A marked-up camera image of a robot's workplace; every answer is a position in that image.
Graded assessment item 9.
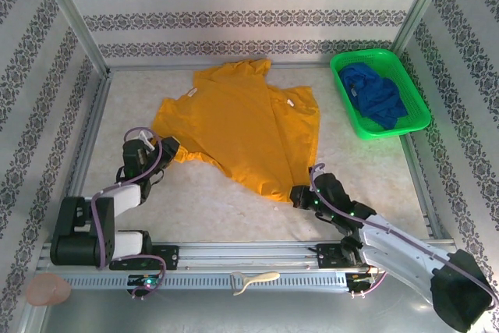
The yellow t-shirt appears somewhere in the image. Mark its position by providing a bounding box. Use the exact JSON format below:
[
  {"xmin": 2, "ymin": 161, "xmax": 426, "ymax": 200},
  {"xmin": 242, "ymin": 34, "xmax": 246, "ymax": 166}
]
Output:
[{"xmin": 150, "ymin": 58, "xmax": 321, "ymax": 204}]

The blue t-shirt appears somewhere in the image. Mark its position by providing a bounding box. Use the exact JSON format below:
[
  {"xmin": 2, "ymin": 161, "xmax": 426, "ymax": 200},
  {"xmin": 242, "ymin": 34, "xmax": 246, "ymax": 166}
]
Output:
[{"xmin": 338, "ymin": 62, "xmax": 409, "ymax": 130}]

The cream plastic peeler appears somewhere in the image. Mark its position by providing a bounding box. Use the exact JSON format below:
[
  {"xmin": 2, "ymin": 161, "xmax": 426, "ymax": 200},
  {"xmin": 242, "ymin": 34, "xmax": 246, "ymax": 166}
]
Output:
[{"xmin": 229, "ymin": 271, "xmax": 281, "ymax": 297}]

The small circuit board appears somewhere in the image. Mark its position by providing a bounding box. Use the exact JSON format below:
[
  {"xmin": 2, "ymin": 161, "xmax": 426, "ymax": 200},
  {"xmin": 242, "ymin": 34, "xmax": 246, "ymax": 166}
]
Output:
[
  {"xmin": 127, "ymin": 275, "xmax": 161, "ymax": 288},
  {"xmin": 350, "ymin": 272, "xmax": 378, "ymax": 285}
]

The grey metal sheet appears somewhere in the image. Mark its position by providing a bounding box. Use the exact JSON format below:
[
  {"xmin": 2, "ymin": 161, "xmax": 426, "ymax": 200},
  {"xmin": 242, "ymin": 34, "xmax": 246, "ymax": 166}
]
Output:
[{"xmin": 38, "ymin": 289, "xmax": 463, "ymax": 333}]

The green plastic mesh basket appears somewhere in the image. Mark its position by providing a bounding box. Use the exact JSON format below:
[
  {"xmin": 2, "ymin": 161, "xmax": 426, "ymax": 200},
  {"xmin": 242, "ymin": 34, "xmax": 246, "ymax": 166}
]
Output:
[{"xmin": 329, "ymin": 48, "xmax": 432, "ymax": 141}]

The translucent pink cup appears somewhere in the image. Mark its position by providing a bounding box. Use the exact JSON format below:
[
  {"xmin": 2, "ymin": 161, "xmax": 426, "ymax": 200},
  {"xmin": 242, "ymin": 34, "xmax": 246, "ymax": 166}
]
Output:
[{"xmin": 25, "ymin": 273, "xmax": 73, "ymax": 306}]

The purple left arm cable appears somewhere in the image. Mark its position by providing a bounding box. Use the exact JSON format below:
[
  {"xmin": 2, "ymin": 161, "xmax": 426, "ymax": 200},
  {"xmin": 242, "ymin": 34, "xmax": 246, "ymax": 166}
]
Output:
[{"xmin": 90, "ymin": 126, "xmax": 168, "ymax": 299}]

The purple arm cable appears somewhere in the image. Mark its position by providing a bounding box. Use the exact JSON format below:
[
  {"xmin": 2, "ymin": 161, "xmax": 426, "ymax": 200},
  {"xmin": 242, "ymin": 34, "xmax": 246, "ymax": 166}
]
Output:
[
  {"xmin": 90, "ymin": 126, "xmax": 168, "ymax": 299},
  {"xmin": 310, "ymin": 163, "xmax": 499, "ymax": 309}
]

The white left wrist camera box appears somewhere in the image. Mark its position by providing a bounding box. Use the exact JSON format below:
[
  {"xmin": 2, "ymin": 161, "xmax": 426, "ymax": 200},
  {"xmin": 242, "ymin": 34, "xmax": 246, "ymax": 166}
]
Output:
[{"xmin": 135, "ymin": 132, "xmax": 157, "ymax": 151}]

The aluminium frame rail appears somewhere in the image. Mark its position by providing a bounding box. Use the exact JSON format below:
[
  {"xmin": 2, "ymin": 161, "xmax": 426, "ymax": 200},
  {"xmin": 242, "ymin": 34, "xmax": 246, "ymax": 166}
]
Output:
[
  {"xmin": 401, "ymin": 133, "xmax": 453, "ymax": 240},
  {"xmin": 54, "ymin": 71, "xmax": 114, "ymax": 243}
]

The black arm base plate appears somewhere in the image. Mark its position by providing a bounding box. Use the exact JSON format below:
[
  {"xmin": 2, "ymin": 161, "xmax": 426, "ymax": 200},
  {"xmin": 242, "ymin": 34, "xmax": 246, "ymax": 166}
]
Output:
[
  {"xmin": 108, "ymin": 245, "xmax": 180, "ymax": 271},
  {"xmin": 316, "ymin": 243, "xmax": 389, "ymax": 270}
]

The wide grooved aluminium rail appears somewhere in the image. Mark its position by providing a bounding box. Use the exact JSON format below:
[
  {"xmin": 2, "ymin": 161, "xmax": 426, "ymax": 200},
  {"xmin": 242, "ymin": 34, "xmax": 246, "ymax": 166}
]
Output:
[{"xmin": 37, "ymin": 241, "xmax": 459, "ymax": 271}]

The aluminium frame bar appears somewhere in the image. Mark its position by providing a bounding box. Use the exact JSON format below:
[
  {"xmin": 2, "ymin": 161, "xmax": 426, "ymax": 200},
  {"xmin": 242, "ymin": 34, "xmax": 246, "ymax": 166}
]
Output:
[{"xmin": 107, "ymin": 62, "xmax": 336, "ymax": 73}]

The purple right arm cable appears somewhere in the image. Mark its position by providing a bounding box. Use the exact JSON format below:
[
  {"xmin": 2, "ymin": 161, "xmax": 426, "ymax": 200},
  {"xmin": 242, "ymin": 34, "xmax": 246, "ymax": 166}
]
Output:
[{"xmin": 310, "ymin": 163, "xmax": 499, "ymax": 309}]

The slotted grey cable duct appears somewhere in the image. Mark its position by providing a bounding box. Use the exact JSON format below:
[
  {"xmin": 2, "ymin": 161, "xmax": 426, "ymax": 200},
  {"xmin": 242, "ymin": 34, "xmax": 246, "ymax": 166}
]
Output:
[{"xmin": 62, "ymin": 272, "xmax": 348, "ymax": 291}]

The aluminium frame post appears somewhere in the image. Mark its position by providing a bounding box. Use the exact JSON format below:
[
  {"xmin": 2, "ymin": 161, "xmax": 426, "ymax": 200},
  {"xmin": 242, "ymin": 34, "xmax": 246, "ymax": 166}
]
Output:
[
  {"xmin": 33, "ymin": 0, "xmax": 114, "ymax": 79},
  {"xmin": 391, "ymin": 0, "xmax": 456, "ymax": 55}
]

